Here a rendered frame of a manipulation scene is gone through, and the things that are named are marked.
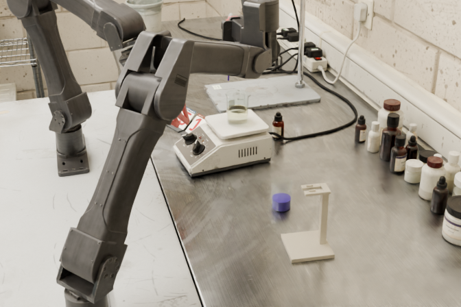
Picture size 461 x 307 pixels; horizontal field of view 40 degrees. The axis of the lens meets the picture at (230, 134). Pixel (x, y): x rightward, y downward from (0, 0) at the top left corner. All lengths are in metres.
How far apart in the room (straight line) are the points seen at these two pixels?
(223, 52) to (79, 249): 0.39
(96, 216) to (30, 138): 0.74
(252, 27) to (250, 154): 0.37
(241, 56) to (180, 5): 2.73
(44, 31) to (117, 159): 0.55
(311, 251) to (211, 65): 0.38
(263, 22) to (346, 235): 0.43
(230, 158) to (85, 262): 0.56
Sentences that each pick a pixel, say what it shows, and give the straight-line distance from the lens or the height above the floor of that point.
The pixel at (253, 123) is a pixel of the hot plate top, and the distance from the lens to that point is 1.44.
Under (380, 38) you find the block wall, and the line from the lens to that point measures 1.80.
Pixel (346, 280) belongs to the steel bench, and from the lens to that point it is 1.12.
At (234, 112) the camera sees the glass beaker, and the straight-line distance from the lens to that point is 1.42.
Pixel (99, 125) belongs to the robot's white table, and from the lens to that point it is 1.69.
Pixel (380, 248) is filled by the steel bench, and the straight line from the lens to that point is 1.20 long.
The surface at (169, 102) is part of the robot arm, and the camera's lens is 0.94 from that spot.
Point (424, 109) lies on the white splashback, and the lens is 1.55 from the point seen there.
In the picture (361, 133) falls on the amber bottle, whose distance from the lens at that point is 1.56.
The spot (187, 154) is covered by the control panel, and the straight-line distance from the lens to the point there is 1.43.
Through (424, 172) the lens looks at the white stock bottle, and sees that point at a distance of 1.34.
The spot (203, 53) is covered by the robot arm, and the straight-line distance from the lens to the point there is 1.02.
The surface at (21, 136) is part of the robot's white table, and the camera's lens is 1.69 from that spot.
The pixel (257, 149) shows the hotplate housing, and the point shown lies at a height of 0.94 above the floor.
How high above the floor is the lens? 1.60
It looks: 26 degrees down
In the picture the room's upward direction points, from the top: 1 degrees counter-clockwise
